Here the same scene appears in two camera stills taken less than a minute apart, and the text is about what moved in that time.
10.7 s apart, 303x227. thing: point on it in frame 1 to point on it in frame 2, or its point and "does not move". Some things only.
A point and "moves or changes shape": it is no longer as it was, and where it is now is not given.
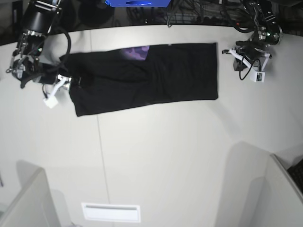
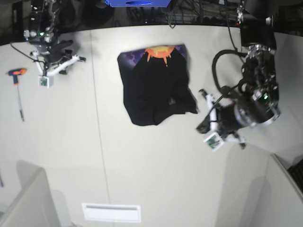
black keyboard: x=296 y=172 does not move
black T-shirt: x=140 y=76 moves or changes shape
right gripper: x=246 y=53 to x=228 y=124
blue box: x=138 y=3 does not move
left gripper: x=55 y=81 to x=55 y=56
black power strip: x=228 y=20 does not move
